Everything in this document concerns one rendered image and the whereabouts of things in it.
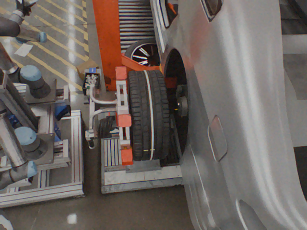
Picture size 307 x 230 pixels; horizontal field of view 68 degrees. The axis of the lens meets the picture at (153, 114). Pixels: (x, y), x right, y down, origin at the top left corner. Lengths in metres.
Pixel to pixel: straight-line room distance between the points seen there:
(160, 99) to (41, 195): 1.37
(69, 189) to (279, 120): 1.79
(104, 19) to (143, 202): 1.63
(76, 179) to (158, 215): 0.83
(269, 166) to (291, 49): 1.66
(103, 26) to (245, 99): 1.16
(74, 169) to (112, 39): 1.21
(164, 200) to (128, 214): 0.37
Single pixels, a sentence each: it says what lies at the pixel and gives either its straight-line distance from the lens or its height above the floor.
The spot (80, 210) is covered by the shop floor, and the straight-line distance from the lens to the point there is 2.39.
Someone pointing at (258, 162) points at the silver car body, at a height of 1.64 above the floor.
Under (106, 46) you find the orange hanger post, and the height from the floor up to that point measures 1.08.
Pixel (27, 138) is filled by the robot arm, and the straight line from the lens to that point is 1.53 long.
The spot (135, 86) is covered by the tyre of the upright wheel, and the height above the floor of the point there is 1.18.
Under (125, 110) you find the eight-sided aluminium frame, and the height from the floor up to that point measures 1.12.
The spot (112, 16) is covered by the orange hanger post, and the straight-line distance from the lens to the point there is 1.67.
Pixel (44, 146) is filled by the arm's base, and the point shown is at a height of 0.86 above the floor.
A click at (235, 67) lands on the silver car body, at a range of 0.93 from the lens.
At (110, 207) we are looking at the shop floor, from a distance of 2.35.
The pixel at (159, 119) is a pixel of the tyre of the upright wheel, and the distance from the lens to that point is 1.39.
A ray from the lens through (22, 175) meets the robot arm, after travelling 1.33.
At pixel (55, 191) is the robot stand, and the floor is 0.23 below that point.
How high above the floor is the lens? 2.31
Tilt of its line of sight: 58 degrees down
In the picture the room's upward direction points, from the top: 9 degrees clockwise
